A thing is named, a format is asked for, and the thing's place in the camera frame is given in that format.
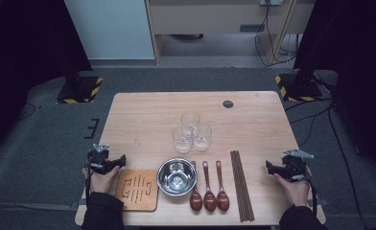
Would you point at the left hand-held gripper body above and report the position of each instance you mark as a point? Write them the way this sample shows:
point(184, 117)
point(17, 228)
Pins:
point(99, 159)

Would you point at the white partition panel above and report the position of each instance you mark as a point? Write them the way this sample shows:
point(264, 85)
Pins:
point(109, 28)

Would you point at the bundle of brown wooden chopsticks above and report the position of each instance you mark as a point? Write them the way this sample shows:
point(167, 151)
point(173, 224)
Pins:
point(242, 188)

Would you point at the grey label on desk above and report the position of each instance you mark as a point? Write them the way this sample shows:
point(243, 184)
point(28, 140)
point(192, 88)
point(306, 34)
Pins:
point(252, 27)

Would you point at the shiny metal bowl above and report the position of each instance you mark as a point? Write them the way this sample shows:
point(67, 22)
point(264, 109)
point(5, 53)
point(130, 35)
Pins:
point(176, 177)

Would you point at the bamboo trivet with cutouts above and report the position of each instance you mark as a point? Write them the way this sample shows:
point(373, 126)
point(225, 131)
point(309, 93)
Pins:
point(138, 191)

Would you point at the dark curtain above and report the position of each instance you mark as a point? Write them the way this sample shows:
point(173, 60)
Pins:
point(26, 48)
point(355, 48)

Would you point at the person's left hand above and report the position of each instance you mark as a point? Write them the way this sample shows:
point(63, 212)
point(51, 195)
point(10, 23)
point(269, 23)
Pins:
point(99, 183)

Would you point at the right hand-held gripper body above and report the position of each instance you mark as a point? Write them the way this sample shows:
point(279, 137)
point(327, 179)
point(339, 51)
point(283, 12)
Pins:
point(294, 167)

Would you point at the reddish brown wooden spoon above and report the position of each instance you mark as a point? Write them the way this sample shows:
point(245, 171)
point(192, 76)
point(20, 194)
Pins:
point(209, 200)
point(196, 200)
point(223, 200)

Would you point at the round dark table grommet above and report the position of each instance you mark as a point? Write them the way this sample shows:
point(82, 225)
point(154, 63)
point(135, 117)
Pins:
point(228, 104)

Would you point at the grey floor tape strip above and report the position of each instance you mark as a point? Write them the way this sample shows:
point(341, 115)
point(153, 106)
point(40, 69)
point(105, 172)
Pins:
point(77, 203)

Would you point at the black stand base hazard tape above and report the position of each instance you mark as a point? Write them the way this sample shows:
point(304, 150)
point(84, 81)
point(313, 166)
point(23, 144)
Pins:
point(79, 91)
point(299, 87)

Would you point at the white power strip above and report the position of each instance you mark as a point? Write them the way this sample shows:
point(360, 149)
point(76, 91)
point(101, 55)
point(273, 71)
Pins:
point(271, 2)

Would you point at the light wooden desk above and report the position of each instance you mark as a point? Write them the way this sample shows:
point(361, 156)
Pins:
point(208, 17)

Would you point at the person's right hand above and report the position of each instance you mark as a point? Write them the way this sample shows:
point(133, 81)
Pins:
point(296, 191)

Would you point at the clear drinking glass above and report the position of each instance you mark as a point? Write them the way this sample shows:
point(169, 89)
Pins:
point(182, 142)
point(202, 137)
point(190, 120)

